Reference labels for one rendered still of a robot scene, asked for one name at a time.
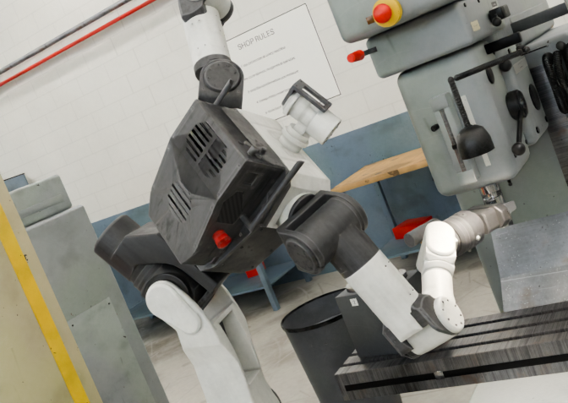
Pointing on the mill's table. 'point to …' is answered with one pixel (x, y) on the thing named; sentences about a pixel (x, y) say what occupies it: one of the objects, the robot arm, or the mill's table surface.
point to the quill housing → (511, 166)
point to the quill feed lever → (516, 106)
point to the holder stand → (363, 334)
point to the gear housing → (434, 35)
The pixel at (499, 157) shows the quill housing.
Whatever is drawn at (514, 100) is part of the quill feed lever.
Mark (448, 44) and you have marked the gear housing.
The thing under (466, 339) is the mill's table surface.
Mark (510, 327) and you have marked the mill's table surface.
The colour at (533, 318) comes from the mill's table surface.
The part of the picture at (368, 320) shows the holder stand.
